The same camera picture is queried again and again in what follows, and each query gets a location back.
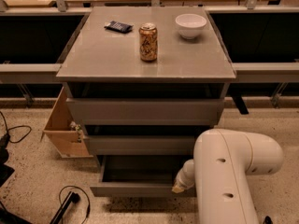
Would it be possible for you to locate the gold patterned soda can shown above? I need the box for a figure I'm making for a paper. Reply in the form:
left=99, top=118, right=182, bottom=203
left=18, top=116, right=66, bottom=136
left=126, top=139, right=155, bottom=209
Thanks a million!
left=139, top=22, right=158, bottom=62

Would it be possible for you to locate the grey top drawer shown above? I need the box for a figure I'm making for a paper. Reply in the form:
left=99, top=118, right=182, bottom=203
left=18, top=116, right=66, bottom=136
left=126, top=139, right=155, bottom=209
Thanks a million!
left=66, top=98, right=224, bottom=126

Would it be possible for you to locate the open cardboard box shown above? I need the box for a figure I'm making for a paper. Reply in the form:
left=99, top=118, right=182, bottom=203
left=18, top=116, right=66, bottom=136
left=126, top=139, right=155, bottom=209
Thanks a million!
left=43, top=89, right=90, bottom=158

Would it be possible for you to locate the grey drawer cabinet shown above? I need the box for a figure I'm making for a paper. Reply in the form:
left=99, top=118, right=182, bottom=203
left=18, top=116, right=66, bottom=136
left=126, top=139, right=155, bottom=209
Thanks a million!
left=57, top=7, right=235, bottom=156

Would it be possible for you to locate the black bar tool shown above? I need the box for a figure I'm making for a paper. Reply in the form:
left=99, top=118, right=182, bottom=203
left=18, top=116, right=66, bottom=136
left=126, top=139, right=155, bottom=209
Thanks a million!
left=50, top=191, right=80, bottom=224

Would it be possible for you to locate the black thin cable loop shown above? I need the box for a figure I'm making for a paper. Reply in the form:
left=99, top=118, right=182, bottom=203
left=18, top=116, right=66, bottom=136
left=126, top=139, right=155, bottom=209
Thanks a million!
left=57, top=185, right=92, bottom=224

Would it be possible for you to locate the grey drawer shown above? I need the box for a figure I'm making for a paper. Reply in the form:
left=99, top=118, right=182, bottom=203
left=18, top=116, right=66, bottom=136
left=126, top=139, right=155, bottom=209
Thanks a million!
left=66, top=98, right=224, bottom=126
left=84, top=135, right=195, bottom=155
left=90, top=155, right=196, bottom=198

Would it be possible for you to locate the grey bottom drawer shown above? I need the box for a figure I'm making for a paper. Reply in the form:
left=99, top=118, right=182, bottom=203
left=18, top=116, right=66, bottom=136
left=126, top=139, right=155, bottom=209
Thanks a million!
left=90, top=155, right=196, bottom=198

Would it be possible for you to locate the white ceramic bowl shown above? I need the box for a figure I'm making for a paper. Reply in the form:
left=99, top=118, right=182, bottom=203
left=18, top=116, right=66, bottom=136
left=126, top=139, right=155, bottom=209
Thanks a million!
left=175, top=14, right=207, bottom=39

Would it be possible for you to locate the dark blue snack packet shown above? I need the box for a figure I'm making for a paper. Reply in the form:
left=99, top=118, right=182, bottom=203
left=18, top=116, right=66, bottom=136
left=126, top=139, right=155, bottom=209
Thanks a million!
left=105, top=21, right=133, bottom=34

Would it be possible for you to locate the grey middle drawer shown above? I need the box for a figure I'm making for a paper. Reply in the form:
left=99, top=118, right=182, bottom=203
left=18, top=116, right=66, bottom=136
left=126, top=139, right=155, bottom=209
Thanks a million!
left=84, top=135, right=195, bottom=155

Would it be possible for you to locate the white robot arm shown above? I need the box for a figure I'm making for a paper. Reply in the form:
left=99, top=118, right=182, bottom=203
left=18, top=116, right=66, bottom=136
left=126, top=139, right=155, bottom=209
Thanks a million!
left=172, top=129, right=283, bottom=224

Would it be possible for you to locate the black cable loop left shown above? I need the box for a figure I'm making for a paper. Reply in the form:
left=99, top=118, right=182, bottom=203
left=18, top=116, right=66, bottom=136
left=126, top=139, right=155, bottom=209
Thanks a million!
left=0, top=112, right=33, bottom=146

